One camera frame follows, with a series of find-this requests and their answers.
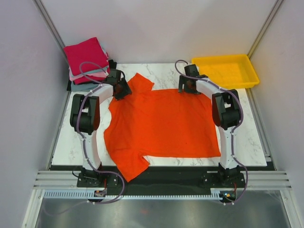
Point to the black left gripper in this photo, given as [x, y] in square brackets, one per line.
[126, 90]

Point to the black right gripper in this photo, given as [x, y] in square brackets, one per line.
[184, 80]

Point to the orange t shirt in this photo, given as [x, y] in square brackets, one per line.
[158, 123]

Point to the yellow plastic tray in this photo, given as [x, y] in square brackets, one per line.
[230, 71]

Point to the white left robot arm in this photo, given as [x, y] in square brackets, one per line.
[85, 119]

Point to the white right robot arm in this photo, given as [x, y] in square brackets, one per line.
[227, 115]

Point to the pink folded t shirt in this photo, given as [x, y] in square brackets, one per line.
[95, 75]

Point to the black folded t shirt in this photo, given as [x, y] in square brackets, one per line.
[112, 65]

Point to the teal folded t shirt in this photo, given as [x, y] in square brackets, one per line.
[101, 70]

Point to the crimson folded t shirt lower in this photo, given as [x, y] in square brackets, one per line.
[94, 76]

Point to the crimson folded t shirt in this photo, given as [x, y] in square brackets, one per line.
[86, 51]
[94, 76]

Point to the grey-blue folded t shirt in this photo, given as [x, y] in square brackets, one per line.
[86, 87]

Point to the crimson folded t shirt top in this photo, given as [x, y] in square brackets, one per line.
[86, 51]

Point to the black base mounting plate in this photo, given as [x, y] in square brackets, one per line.
[163, 180]

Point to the left aluminium frame post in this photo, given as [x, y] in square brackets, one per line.
[50, 24]

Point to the aluminium frame post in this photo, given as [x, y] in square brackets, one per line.
[50, 24]
[266, 25]

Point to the white slotted cable duct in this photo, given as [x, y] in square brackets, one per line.
[102, 194]

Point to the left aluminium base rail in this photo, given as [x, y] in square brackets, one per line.
[46, 180]

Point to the right aluminium frame post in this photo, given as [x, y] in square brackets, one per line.
[266, 25]

